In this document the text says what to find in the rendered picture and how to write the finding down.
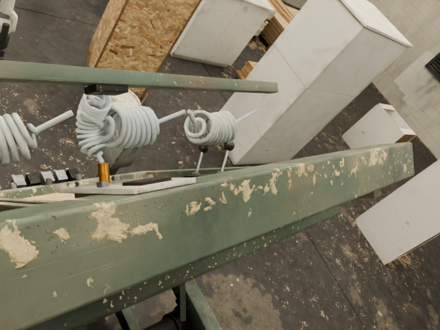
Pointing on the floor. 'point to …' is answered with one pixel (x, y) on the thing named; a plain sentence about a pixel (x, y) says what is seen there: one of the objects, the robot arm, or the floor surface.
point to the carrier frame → (193, 305)
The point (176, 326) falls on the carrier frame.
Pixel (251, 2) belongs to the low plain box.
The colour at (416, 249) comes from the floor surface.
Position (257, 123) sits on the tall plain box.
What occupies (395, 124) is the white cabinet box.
